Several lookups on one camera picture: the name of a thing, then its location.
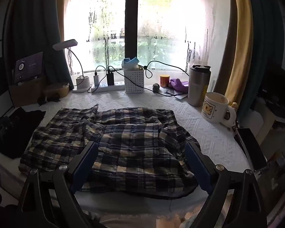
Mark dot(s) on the white perforated basket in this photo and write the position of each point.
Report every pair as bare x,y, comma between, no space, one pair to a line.
134,82

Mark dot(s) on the white textured tablecloth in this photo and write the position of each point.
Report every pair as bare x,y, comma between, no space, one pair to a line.
199,118

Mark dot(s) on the black charger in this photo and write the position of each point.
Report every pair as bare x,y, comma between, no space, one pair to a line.
110,79

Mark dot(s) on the white bear mug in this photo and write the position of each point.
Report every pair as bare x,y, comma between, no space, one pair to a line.
212,109

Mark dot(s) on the tablet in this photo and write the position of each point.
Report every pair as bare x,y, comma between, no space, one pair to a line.
29,67

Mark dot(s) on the cardboard box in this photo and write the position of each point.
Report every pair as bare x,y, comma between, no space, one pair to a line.
26,92

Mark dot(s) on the teal curtain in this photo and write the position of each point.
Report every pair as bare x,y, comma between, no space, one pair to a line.
33,28
263,40

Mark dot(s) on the blue face mask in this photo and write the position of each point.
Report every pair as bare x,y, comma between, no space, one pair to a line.
130,63

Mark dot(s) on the steel tumbler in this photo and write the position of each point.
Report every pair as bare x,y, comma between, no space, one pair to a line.
198,87

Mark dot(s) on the black smartphone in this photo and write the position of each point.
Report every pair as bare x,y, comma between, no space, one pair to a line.
251,147

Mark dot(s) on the plaid flannel shirt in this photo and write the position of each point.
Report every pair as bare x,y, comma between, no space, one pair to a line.
133,142

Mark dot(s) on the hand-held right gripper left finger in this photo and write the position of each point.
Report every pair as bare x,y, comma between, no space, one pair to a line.
85,163

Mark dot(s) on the white power strip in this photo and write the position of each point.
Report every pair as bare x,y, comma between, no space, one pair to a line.
104,86

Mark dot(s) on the yellow food container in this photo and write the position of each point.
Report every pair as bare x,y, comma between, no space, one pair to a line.
57,90

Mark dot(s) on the black cloth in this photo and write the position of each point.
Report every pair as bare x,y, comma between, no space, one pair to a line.
19,128

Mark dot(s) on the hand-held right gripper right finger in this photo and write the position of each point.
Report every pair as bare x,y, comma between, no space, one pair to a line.
199,163

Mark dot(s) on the white charger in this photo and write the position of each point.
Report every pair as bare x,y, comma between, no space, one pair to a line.
96,79

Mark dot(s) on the yellow curtain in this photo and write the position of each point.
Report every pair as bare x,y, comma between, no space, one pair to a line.
61,4
239,40

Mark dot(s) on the purple cloth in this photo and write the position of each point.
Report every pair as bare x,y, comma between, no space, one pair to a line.
179,85

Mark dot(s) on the small grey object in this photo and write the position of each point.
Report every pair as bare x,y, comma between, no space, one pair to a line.
156,87

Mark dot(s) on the paper sheets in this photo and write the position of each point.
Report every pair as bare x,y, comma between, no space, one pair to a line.
182,96

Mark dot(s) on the dark window frame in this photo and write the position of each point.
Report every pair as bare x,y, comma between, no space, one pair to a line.
131,16

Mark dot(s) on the white desk lamp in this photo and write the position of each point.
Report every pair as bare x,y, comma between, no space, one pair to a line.
82,82

